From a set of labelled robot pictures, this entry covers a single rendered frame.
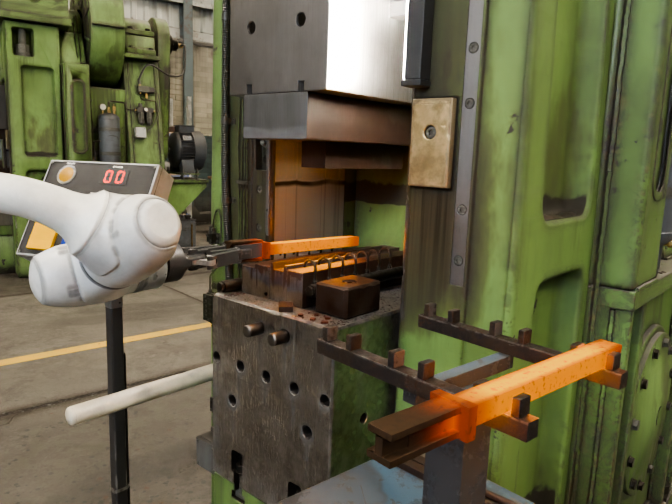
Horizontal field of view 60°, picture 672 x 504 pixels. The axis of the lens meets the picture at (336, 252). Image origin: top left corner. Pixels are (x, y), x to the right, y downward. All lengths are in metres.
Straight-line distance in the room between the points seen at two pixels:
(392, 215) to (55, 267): 0.98
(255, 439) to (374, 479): 0.46
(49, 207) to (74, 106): 5.18
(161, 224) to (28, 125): 5.30
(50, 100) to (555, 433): 5.39
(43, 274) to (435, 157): 0.71
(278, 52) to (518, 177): 0.55
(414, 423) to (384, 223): 1.20
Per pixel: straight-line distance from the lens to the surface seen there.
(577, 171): 1.46
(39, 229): 1.68
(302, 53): 1.23
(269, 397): 1.29
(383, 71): 1.32
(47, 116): 6.13
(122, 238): 0.83
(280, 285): 1.28
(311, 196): 1.60
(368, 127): 1.35
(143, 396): 1.58
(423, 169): 1.17
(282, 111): 1.26
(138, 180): 1.59
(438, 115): 1.16
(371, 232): 1.71
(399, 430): 0.50
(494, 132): 1.13
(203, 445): 1.82
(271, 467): 1.36
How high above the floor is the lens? 1.24
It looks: 10 degrees down
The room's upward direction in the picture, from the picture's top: 2 degrees clockwise
